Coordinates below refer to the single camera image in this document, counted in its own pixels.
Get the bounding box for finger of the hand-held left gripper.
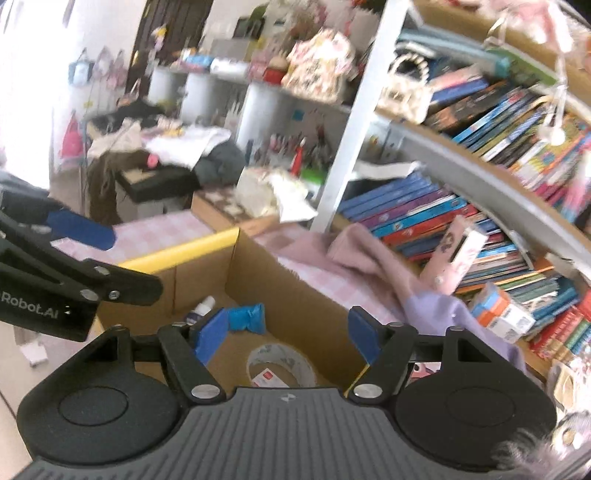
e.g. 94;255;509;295
0;184;116;253
0;213;164;305

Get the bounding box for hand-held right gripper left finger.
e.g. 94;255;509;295
74;307;232;404

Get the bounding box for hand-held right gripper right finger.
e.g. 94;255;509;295
346;305;503;406

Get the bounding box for small glue bottle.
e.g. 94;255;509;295
185;295;217;324

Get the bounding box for blue packet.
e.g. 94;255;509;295
226;303;267;334

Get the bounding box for pink pig plush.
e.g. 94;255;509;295
409;362;439;381

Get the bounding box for yellow tape roll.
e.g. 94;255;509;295
246;343;317;388

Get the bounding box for yellow cardboard box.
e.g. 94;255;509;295
93;227;407;398

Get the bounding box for brown garment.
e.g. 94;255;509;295
88;150;148;224

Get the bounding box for purple cloth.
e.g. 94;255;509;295
404;288;527;374

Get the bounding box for mauve pink cloth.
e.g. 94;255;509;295
277;224;435;301

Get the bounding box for pink hanging bag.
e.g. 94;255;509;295
60;111;86;160

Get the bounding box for pink cylinder gadget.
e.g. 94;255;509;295
420;216;489;294

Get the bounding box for orange white carton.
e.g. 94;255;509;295
470;282;536;324
478;310;533;344

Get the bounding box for white t-shirt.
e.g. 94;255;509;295
145;126;232;167

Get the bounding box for row of blue spined books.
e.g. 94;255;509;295
339;171;578;324

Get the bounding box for cream tissue pack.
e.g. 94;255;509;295
236;166;319;222

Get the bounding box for grey garment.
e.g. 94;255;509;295
194;141;247;185

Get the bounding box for grey fuzzy cloth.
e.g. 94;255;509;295
492;411;591;480

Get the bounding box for thick red books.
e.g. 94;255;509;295
526;295;591;363

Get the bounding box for blue wipes pack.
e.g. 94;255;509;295
180;53;215;70

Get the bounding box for white side shelf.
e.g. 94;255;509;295
148;65;352;153

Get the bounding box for white flat pack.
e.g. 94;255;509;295
210;59;250;77

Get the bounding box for white metal bookshelf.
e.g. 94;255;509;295
309;0;591;278

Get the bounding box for cream pearl handbag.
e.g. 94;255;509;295
376;53;432;125

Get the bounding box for red round ornament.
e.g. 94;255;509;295
263;55;289;84

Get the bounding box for row of colourful books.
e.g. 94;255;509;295
425;69;591;222

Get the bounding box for floral patterned plush doll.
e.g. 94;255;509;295
281;28;356;102

